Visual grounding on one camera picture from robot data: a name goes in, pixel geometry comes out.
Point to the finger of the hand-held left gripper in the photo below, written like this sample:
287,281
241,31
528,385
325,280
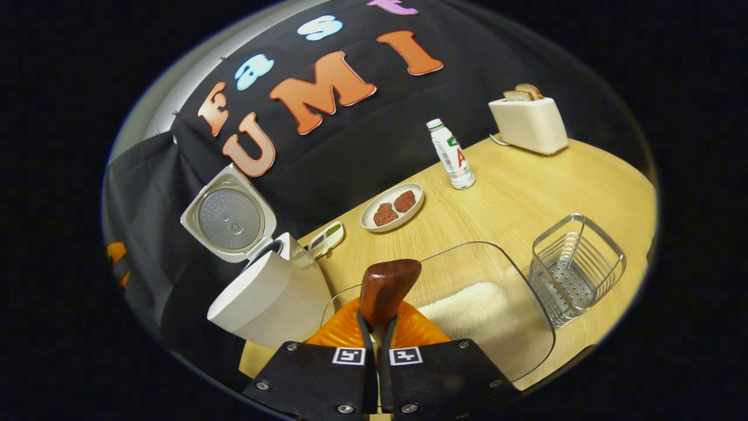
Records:
118,260

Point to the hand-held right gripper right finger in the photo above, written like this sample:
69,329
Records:
444,380

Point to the red meat piece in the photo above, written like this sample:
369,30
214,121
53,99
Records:
404,201
385,214

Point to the small divided seasoning dish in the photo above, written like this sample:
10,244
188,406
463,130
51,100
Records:
327,240

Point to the white oval plate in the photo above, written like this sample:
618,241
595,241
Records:
374,225

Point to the clear rice container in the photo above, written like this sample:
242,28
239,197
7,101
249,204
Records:
526,345

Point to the white milk bottle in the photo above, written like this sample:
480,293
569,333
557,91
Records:
453,158

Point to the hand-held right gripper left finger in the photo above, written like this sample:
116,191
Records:
315,380

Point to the toast bread slice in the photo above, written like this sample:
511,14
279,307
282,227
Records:
517,95
533,90

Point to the cream toaster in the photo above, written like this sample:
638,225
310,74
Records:
532,126

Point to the brown wooden spoon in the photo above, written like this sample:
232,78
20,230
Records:
385,286

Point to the white rice cooker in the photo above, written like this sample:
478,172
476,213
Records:
269,298

